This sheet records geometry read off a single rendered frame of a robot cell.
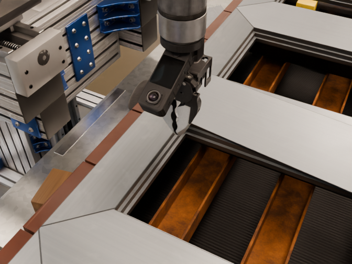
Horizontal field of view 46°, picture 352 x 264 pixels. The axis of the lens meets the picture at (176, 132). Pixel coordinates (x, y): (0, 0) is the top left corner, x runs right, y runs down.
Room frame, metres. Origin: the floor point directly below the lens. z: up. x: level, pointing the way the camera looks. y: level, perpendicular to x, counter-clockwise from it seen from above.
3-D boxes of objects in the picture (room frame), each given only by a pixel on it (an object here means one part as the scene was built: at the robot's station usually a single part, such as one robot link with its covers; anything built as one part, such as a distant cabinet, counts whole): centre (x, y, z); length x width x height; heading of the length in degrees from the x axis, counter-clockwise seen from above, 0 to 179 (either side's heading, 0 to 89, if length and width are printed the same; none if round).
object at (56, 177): (0.58, 0.27, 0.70); 0.10 x 0.06 x 0.05; 164
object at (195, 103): (0.56, -0.02, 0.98); 0.05 x 0.02 x 0.09; 62
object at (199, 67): (0.60, -0.01, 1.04); 0.09 x 0.08 x 0.12; 152
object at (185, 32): (0.59, -0.01, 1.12); 0.08 x 0.08 x 0.05
